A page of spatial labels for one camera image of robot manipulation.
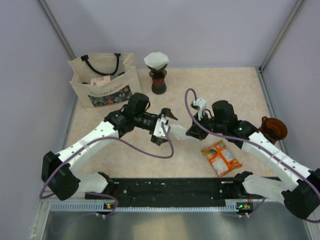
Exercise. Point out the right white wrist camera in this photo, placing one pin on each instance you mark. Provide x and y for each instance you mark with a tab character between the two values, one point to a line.
199	104

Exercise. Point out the brown coffee dripper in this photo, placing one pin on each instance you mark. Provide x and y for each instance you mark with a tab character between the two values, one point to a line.
273	129

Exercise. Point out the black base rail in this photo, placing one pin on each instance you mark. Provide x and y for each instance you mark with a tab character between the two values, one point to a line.
175	192

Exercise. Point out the white paper coffee filters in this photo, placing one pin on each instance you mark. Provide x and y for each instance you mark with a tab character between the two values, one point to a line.
177	131

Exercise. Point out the box inside tote bag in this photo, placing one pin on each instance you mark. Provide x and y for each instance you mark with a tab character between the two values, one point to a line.
100	81

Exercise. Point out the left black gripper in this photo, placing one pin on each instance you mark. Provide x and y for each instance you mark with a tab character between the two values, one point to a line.
158	141

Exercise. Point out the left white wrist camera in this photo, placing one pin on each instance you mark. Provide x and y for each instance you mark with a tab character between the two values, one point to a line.
161	128

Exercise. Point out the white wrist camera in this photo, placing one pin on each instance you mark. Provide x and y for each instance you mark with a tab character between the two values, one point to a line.
199	104
161	128

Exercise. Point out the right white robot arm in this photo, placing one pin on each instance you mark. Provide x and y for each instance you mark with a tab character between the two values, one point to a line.
297	187

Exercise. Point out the beige canvas tote bag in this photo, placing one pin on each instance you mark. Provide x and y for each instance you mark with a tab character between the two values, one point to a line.
121	67

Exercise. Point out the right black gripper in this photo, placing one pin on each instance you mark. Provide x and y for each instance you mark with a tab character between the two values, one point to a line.
196	133

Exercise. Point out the red glass coffee server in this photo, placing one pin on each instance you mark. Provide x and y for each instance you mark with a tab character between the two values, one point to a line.
158	86

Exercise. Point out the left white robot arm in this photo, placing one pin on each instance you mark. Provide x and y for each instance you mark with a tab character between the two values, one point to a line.
60	171

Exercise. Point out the olive green coffee dripper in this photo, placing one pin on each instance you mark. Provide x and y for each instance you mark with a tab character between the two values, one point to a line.
158	74

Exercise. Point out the orange snack packet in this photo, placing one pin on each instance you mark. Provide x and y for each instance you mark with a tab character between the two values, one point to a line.
221	158

